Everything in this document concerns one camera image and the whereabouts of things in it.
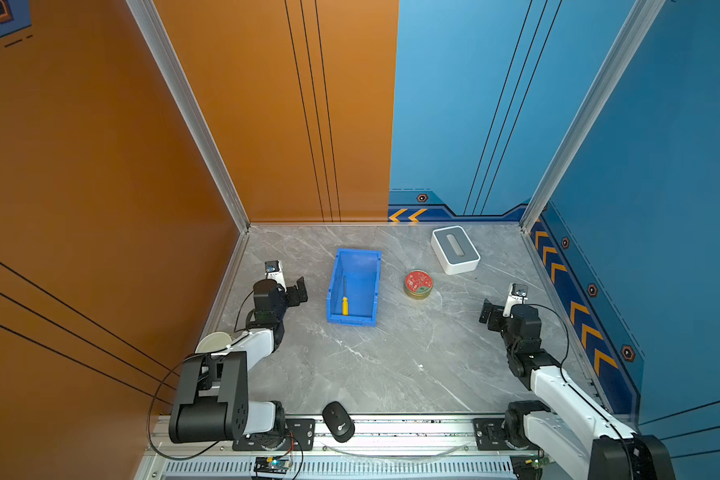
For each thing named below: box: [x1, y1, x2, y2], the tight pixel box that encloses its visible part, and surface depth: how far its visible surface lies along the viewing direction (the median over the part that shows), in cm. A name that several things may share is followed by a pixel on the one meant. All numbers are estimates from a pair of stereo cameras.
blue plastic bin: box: [327, 248, 382, 327], surface depth 99 cm
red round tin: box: [403, 269, 434, 300], surface depth 101 cm
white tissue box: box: [430, 225, 481, 276], surface depth 107 cm
